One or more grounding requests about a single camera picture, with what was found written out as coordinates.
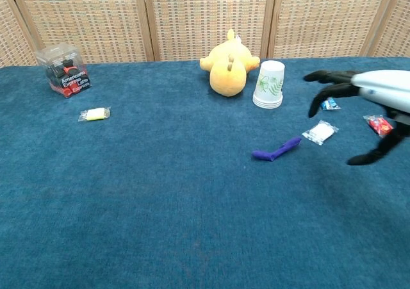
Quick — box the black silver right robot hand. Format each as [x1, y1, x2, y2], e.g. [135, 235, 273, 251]
[303, 69, 410, 167]

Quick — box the small purple object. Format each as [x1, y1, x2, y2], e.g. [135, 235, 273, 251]
[251, 136, 303, 162]

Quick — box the red wrapped candy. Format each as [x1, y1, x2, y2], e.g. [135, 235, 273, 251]
[363, 113, 394, 138]

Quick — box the blue wrapped candy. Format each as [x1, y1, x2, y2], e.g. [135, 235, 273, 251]
[320, 97, 342, 111]

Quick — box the woven folding screen panel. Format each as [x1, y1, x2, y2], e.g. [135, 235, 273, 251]
[267, 0, 398, 60]
[142, 0, 278, 62]
[0, 0, 38, 67]
[8, 0, 155, 64]
[361, 0, 410, 58]

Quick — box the yellow plush toy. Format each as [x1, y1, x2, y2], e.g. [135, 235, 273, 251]
[199, 28, 261, 97]

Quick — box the blue table cloth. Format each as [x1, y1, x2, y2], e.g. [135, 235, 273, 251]
[0, 56, 410, 289]

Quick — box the yellow white wrapped candy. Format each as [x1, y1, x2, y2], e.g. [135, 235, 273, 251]
[78, 106, 111, 122]

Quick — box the clear coffee capsule box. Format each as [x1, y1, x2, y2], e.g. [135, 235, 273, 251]
[34, 44, 93, 99]

